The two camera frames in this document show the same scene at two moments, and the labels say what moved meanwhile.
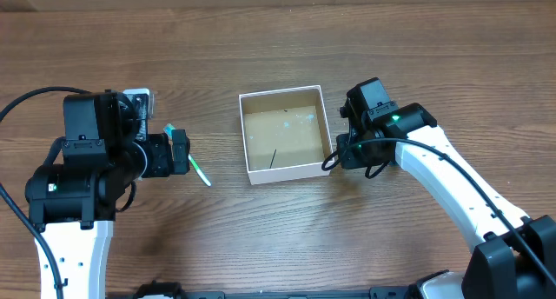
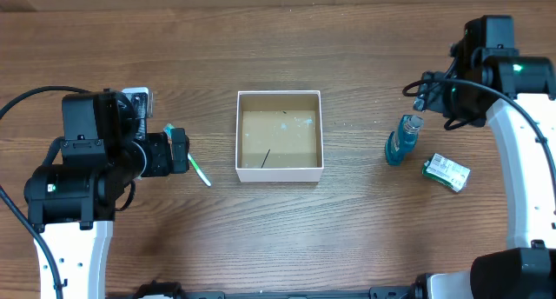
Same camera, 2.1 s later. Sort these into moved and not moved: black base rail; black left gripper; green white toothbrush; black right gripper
Moved: black right gripper
Not moved: green white toothbrush; black base rail; black left gripper
